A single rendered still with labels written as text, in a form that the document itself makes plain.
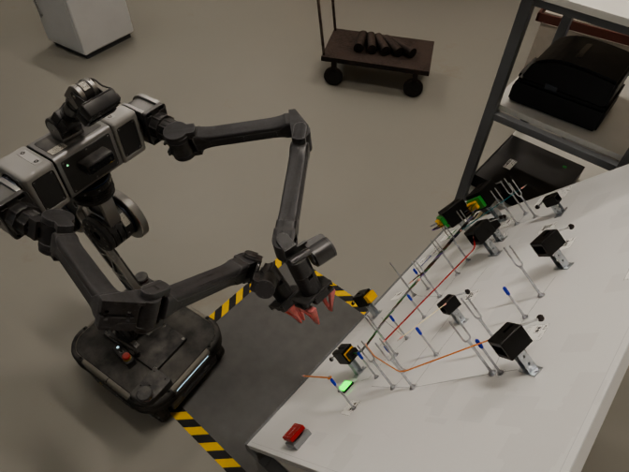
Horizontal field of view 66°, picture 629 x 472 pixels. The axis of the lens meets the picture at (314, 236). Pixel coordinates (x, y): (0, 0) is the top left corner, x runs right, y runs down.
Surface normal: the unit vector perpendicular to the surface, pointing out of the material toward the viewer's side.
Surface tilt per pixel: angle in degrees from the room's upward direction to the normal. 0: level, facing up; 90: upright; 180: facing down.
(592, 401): 54
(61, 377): 0
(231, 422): 0
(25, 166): 0
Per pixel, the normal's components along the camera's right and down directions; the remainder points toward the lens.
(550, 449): -0.60, -0.79
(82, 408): 0.02, -0.66
